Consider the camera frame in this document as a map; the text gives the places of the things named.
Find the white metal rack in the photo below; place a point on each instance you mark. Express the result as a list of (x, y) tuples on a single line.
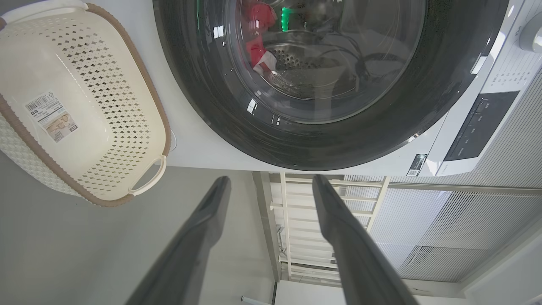
[(284, 220)]

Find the round black glass washer door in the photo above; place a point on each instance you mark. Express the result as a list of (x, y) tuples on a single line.
[(296, 144)]

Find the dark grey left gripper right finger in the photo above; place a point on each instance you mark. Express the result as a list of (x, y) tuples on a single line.
[(355, 254)]

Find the cream perforated laundry basket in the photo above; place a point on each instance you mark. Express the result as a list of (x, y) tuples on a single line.
[(51, 55)]

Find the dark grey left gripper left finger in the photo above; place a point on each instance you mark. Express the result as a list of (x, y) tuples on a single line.
[(186, 254)]

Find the white front-load washing machine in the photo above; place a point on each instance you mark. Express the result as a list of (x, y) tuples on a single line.
[(203, 144)]

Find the red and white garment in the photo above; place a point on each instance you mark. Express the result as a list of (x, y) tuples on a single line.
[(258, 51)]

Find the grey control dial knob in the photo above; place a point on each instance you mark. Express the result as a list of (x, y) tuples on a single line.
[(532, 34)]

